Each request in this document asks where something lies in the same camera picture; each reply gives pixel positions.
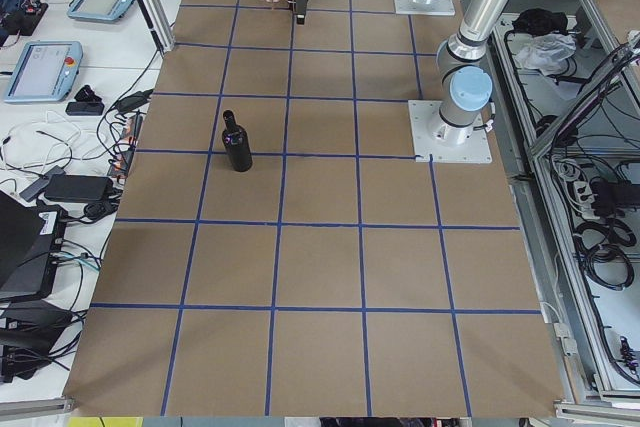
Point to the black power strip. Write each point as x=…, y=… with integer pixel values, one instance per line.
x=125, y=148

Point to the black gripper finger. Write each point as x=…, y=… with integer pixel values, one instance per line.
x=300, y=11

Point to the black laptop computer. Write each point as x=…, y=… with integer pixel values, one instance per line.
x=30, y=237

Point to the small black device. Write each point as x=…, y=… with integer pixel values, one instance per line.
x=86, y=103

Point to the black power adapter brick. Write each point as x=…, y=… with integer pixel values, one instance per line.
x=77, y=188

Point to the white crumpled cloth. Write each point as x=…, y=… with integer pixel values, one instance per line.
x=547, y=54

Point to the black wine bottle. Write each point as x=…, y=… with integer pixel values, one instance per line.
x=236, y=142

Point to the lower blue teach pendant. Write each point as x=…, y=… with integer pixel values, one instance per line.
x=45, y=72

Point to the black cloth bundle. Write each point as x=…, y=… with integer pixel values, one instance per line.
x=540, y=22

